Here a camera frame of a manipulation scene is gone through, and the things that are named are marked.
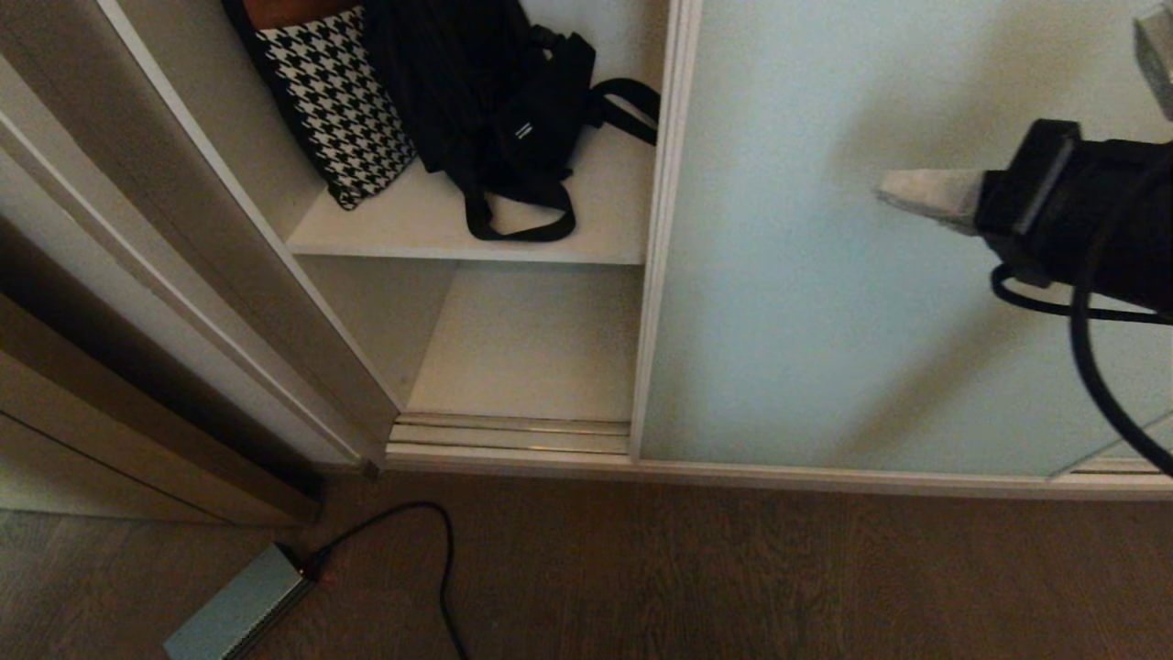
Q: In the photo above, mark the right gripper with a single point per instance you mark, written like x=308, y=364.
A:
x=1086, y=211

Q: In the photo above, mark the white wardrobe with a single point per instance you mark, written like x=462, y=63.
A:
x=367, y=275

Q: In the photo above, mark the grey power strip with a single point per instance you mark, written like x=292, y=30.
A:
x=240, y=607

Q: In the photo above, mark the brown item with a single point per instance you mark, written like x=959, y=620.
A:
x=289, y=11

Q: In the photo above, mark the metal sliding door track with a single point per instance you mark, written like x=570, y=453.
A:
x=509, y=434

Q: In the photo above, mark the white wardrobe shelf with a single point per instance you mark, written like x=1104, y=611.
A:
x=476, y=215

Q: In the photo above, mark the pale sliding wardrobe door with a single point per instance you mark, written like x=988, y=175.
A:
x=861, y=275

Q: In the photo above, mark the black backpack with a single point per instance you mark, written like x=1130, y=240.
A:
x=495, y=92

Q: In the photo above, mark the houndstooth black white bag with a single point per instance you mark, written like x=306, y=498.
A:
x=334, y=110

